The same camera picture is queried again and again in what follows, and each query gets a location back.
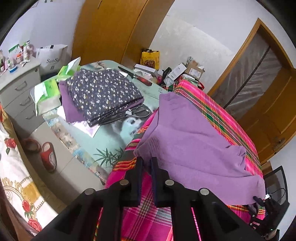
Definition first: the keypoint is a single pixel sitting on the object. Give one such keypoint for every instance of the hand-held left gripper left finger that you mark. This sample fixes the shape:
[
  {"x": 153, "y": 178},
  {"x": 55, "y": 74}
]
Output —
[{"x": 139, "y": 187}]

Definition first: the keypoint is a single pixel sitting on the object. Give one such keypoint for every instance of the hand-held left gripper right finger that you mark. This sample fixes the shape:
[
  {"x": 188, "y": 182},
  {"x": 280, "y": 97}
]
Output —
[{"x": 154, "y": 187}]

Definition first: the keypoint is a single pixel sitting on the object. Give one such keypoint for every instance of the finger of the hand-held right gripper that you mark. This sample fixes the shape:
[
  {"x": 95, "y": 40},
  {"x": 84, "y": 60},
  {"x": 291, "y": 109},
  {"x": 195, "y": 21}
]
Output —
[{"x": 259, "y": 201}]

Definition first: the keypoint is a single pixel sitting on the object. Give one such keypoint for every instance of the purple fleece cloth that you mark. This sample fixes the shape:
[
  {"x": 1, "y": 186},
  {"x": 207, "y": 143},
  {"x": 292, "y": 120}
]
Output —
[{"x": 196, "y": 150}]

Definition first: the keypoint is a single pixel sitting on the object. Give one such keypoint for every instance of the black mesh office chair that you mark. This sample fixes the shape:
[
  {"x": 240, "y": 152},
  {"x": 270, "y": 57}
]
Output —
[{"x": 279, "y": 178}]

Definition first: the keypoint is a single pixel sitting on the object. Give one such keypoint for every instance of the pink plaid blanket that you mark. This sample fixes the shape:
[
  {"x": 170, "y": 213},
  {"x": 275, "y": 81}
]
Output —
[{"x": 148, "y": 220}]

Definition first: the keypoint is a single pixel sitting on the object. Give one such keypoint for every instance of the printed green table cover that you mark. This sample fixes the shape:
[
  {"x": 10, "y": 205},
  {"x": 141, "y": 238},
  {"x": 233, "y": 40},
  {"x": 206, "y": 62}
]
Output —
[{"x": 111, "y": 139}]

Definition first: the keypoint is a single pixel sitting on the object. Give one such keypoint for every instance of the pale lilac cloth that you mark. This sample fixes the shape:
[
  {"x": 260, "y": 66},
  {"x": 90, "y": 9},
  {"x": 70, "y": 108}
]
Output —
[{"x": 85, "y": 128}]

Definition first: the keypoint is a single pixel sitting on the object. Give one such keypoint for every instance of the red slipper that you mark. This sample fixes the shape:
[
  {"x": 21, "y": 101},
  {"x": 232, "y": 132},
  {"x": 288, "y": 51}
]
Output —
[
  {"x": 48, "y": 157},
  {"x": 31, "y": 145}
]

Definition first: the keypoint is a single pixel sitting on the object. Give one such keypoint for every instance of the wooden door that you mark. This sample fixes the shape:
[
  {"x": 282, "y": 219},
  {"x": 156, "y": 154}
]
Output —
[{"x": 277, "y": 104}]

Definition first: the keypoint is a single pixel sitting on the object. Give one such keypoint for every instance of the dark floral folded cloth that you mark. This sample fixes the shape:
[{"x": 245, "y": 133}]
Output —
[{"x": 104, "y": 92}]

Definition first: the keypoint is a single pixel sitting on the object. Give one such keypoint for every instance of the small black device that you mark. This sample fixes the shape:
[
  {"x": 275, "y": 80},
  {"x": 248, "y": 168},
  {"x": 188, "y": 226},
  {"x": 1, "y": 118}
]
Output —
[{"x": 167, "y": 73}]

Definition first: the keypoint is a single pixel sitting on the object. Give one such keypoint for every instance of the small white box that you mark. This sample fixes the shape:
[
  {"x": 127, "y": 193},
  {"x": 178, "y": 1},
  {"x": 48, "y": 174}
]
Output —
[{"x": 177, "y": 70}]

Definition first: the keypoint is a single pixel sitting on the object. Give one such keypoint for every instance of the long white box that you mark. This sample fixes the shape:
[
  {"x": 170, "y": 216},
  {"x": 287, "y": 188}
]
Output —
[{"x": 145, "y": 67}]

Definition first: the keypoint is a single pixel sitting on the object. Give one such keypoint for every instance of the cardboard box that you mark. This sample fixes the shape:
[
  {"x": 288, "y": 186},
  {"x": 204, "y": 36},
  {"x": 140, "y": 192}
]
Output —
[{"x": 194, "y": 69}]

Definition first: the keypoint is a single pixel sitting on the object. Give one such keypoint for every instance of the clear plastic door curtain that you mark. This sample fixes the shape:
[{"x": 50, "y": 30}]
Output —
[{"x": 249, "y": 76}]

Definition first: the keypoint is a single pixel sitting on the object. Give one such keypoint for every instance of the white floral bedsheet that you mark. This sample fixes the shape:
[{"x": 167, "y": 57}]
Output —
[{"x": 13, "y": 185}]

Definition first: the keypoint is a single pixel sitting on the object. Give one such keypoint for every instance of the yellow printed bag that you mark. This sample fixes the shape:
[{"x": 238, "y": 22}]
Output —
[{"x": 150, "y": 59}]

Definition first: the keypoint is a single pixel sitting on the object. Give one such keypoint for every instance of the green tissue pack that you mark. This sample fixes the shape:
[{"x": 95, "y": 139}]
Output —
[
  {"x": 47, "y": 92},
  {"x": 67, "y": 70}
]

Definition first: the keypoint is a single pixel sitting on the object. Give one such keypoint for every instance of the grey drawer cabinet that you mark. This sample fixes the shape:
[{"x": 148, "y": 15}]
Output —
[{"x": 18, "y": 92}]

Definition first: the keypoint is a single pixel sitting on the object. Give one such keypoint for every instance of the white paper bag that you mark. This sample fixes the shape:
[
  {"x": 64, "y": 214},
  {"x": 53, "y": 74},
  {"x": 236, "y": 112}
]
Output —
[{"x": 53, "y": 58}]

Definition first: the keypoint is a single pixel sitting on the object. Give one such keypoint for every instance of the wooden wardrobe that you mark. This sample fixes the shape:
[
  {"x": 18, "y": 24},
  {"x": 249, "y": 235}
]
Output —
[{"x": 111, "y": 27}]

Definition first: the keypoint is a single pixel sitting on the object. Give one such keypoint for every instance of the cluster of toiletry bottles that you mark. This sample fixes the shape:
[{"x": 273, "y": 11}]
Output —
[{"x": 18, "y": 53}]

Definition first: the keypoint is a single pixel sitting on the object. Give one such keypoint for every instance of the wooden door frame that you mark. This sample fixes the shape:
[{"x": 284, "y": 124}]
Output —
[{"x": 233, "y": 62}]

